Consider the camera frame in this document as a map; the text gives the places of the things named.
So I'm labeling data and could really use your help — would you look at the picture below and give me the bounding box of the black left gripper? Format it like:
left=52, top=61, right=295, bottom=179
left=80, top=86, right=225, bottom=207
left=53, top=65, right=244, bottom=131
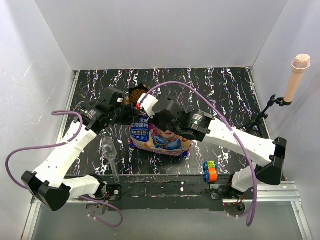
left=110, top=103, right=144, bottom=126

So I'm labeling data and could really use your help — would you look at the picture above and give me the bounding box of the pink pet food bag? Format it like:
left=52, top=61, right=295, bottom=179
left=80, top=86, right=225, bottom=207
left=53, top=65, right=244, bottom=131
left=129, top=116, right=192, bottom=157

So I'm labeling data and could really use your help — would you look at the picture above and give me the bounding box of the clear plastic scoop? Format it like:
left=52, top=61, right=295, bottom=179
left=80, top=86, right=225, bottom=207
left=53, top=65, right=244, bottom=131
left=102, top=136, right=120, bottom=184

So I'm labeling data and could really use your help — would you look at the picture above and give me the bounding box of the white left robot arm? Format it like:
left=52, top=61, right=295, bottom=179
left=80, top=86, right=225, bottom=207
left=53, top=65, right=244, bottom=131
left=21, top=87, right=143, bottom=212

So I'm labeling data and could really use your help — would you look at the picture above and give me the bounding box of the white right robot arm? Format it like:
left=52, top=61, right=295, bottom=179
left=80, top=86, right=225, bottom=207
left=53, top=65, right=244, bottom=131
left=141, top=99, right=287, bottom=199

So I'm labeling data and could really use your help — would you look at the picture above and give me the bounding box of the black right pet bowl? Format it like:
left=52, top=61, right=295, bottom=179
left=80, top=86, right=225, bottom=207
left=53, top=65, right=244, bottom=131
left=128, top=83, right=149, bottom=104

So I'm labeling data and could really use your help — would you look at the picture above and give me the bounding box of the blue orange toy car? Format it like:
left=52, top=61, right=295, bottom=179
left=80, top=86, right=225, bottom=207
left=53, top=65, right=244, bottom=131
left=203, top=161, right=218, bottom=183

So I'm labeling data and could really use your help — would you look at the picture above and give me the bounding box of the black microphone clamp stand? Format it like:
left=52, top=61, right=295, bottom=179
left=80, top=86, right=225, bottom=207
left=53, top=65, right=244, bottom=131
left=237, top=94, right=292, bottom=138

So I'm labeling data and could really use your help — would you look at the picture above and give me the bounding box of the pink microphone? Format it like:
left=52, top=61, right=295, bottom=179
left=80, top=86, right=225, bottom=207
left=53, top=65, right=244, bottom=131
left=283, top=53, right=311, bottom=104

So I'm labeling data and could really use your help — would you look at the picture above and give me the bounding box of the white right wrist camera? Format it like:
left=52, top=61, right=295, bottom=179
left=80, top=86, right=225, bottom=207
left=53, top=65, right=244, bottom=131
left=136, top=93, right=158, bottom=119

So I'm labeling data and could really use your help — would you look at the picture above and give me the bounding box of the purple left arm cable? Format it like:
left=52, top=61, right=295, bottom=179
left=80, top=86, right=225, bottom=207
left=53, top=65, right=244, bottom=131
left=5, top=111, right=124, bottom=228

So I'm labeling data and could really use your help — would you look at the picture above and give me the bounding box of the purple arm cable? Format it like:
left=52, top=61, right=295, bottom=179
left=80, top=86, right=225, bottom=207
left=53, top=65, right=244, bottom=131
left=5, top=111, right=124, bottom=228
left=139, top=81, right=258, bottom=227

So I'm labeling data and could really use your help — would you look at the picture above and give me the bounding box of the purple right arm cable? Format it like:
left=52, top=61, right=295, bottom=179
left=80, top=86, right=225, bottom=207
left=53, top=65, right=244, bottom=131
left=139, top=81, right=258, bottom=227

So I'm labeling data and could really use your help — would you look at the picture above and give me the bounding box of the aluminium frame rail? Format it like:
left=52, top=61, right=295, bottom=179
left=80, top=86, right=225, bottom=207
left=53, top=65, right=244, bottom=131
left=22, top=181, right=312, bottom=240

